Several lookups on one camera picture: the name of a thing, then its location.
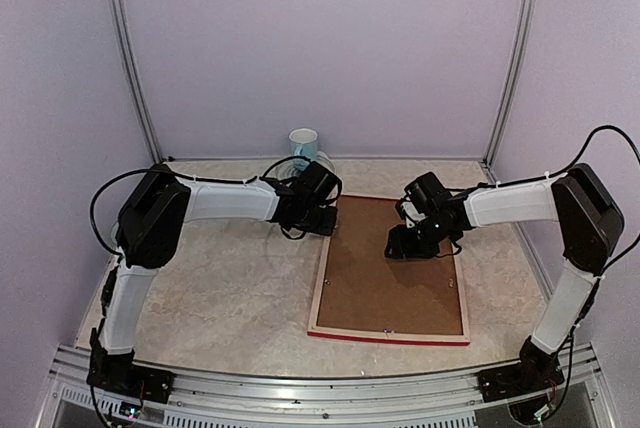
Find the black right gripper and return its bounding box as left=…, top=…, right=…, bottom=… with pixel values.
left=386, top=215, right=454, bottom=258

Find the brown cardboard backing board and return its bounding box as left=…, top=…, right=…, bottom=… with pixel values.
left=315, top=196, right=464, bottom=335

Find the red wooden picture frame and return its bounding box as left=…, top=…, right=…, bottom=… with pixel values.
left=306, top=192, right=472, bottom=345

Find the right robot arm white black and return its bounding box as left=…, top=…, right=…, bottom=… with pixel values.
left=384, top=163, right=624, bottom=392

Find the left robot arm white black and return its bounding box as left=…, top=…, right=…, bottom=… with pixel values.
left=90, top=161, right=342, bottom=393

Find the striped ceramic plate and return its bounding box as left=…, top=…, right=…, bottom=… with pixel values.
left=268, top=151, right=336, bottom=180

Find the light blue ceramic mug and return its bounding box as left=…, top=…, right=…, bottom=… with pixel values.
left=289, top=128, right=318, bottom=169

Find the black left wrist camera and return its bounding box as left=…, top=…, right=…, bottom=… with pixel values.
left=291, top=161, right=343, bottom=206

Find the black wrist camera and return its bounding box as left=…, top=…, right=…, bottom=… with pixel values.
left=291, top=161, right=343, bottom=206
left=395, top=172, right=451, bottom=228

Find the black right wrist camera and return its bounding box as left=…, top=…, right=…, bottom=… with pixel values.
left=395, top=172, right=451, bottom=228

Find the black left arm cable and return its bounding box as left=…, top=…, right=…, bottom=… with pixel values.
left=88, top=156, right=311, bottom=424

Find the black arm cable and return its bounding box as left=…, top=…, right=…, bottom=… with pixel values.
left=88, top=156, right=311, bottom=424
left=449, top=125, right=640, bottom=279

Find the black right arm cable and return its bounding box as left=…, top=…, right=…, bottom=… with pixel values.
left=449, top=125, right=640, bottom=279

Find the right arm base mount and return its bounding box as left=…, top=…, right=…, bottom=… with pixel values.
left=477, top=346, right=565, bottom=426

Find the aluminium front rail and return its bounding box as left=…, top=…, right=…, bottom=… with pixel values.
left=34, top=342, right=614, bottom=428

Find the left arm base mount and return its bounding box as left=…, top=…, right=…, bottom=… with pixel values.
left=87, top=365, right=175, bottom=404

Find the right aluminium corner post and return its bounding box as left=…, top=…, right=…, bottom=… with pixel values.
left=483, top=0, right=536, bottom=169

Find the aluminium corner post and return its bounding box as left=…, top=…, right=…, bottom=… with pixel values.
left=109, top=0, right=163, bottom=163
left=483, top=0, right=536, bottom=169

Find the left aluminium corner post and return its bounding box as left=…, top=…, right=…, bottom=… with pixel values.
left=109, top=0, right=163, bottom=163

